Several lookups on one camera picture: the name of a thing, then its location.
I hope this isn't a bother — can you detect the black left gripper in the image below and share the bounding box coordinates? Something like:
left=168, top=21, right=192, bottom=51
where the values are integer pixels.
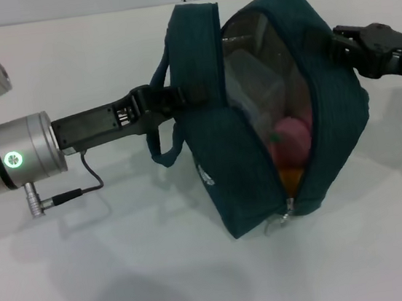
left=47, top=76, right=223, bottom=158

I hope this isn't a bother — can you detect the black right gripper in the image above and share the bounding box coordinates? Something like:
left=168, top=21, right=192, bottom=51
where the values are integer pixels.
left=326, top=17, right=402, bottom=94

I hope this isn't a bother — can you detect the dark teal insulated lunch bag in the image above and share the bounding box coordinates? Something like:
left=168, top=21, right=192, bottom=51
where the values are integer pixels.
left=129, top=0, right=385, bottom=251

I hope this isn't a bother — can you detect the pink peach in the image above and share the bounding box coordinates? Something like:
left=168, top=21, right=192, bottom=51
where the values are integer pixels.
left=267, top=114, right=317, bottom=173

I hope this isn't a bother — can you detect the yellow banana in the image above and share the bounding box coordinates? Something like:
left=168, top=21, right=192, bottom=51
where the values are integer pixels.
left=277, top=164, right=309, bottom=196

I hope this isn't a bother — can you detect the left gripper cable with plug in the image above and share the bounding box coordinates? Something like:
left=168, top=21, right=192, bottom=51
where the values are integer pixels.
left=21, top=149, right=107, bottom=219

